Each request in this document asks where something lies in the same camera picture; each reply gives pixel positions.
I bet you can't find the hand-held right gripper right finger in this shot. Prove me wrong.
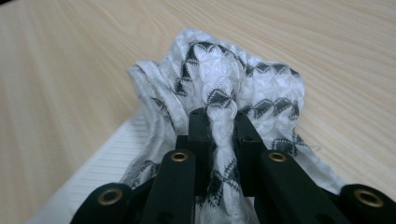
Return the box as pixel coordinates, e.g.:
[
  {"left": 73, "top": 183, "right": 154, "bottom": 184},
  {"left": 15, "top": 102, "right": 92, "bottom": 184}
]
[{"left": 233, "top": 112, "right": 269, "bottom": 198}]

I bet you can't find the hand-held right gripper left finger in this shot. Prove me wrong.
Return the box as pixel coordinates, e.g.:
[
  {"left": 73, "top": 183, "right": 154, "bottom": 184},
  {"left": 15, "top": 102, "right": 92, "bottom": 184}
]
[{"left": 176, "top": 107, "right": 216, "bottom": 197}]

